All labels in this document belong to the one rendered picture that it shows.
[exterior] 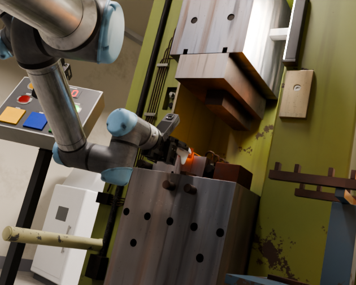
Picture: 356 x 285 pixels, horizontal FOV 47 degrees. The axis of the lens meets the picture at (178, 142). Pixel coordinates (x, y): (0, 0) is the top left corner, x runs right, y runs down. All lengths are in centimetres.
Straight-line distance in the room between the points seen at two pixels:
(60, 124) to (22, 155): 340
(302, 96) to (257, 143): 45
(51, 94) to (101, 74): 395
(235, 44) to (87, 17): 80
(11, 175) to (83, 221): 97
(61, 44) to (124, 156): 40
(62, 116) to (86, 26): 32
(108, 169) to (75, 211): 281
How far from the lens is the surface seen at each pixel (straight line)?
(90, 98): 162
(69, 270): 385
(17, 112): 161
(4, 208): 438
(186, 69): 148
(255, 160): 178
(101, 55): 77
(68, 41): 74
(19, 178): 440
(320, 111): 140
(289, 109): 141
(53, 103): 96
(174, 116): 124
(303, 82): 143
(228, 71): 143
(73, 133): 103
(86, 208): 381
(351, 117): 138
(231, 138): 185
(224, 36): 148
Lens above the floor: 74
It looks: 12 degrees up
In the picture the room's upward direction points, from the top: 13 degrees clockwise
